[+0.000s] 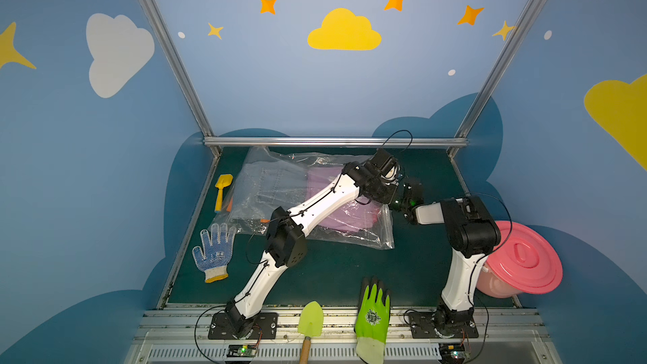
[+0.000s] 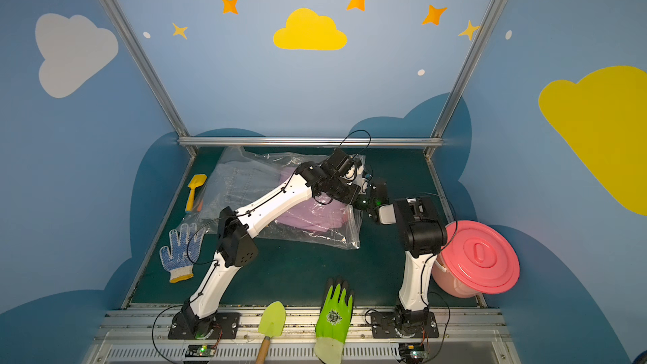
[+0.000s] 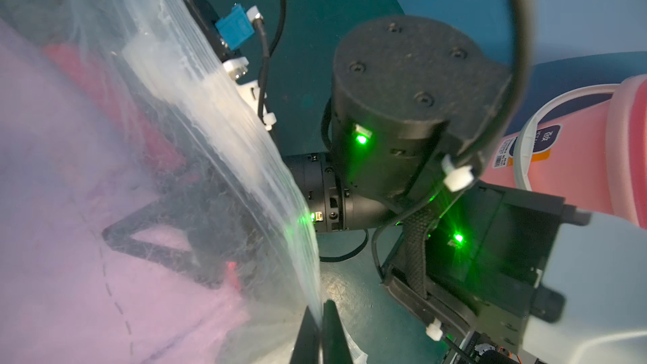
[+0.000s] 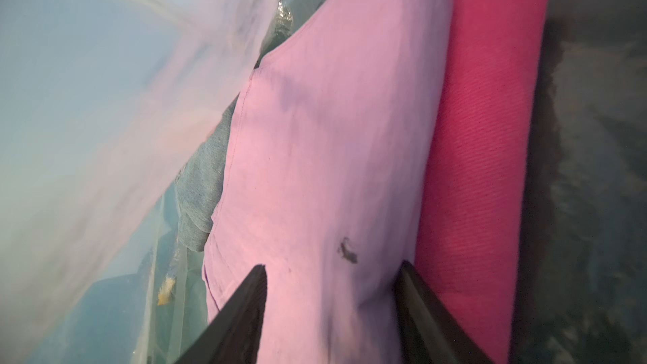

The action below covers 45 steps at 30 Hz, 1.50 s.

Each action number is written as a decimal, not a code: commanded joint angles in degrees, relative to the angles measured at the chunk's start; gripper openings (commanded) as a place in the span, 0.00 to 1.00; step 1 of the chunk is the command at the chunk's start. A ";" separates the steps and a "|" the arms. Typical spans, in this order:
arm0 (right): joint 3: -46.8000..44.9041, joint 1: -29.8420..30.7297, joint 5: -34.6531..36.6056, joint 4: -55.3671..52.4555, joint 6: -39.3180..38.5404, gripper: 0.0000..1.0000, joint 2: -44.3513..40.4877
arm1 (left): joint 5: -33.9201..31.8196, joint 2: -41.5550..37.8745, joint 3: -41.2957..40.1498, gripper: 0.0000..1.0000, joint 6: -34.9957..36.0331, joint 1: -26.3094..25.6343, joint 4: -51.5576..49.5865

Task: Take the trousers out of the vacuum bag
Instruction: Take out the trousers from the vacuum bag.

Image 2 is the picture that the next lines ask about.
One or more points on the purple trousers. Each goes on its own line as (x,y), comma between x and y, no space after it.
(317,217)

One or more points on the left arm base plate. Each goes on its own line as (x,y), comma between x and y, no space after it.
(219,326)

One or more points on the controller board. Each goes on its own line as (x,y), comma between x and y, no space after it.
(201,351)
(412,354)

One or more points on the aluminium frame rail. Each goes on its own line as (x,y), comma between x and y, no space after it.
(224,141)

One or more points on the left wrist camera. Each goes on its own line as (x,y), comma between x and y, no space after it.
(344,166)

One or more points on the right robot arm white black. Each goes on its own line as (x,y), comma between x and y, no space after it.
(422,236)

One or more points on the right controller board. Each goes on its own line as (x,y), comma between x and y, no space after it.
(412,354)

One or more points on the left controller board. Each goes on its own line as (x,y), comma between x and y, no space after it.
(201,351)

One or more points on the yellow toy shovel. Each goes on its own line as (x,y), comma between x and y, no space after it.
(195,182)

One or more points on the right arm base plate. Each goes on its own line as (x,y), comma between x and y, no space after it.
(407,325)

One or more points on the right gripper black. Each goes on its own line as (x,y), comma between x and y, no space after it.
(379,192)

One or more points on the green garden trowel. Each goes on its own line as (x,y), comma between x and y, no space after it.
(271,326)

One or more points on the clear plastic vacuum bag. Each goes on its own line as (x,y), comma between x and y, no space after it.
(266,185)

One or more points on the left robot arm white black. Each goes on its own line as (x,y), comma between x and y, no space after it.
(238,229)

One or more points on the pink bucket with lid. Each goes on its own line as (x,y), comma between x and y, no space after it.
(477,259)

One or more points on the blue dotted white glove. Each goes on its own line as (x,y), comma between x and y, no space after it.
(178,258)

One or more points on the green black work glove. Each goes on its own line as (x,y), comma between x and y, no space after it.
(334,320)

